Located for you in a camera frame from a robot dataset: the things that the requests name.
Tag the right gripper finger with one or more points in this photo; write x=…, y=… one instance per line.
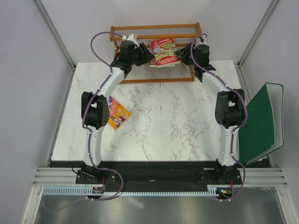
x=183, y=58
x=184, y=51

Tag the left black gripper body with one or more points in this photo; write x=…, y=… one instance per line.
x=138, y=56

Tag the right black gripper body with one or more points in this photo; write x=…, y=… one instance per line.
x=189, y=58

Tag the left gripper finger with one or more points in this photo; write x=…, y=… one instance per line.
x=143, y=62
x=146, y=54

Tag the Nineteen Eighty-Four blue book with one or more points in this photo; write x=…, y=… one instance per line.
x=160, y=65

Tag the red Treehouse book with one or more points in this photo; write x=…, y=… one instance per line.
x=164, y=51

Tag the Roald Dahl yellow purple book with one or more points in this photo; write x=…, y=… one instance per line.
x=118, y=114

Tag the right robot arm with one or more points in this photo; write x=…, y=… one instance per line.
x=229, y=109

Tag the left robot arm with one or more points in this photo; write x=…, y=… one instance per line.
x=94, y=105

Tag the wooden book rack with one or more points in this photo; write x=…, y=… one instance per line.
x=148, y=32

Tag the green lever arch file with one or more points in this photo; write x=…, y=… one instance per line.
x=263, y=132

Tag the right aluminium frame post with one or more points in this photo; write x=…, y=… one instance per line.
x=265, y=18

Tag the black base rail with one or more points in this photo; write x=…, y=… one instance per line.
x=158, y=175

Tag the white slotted cable duct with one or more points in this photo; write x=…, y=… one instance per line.
x=101, y=191

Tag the aluminium front rail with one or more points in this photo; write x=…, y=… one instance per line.
x=255, y=177

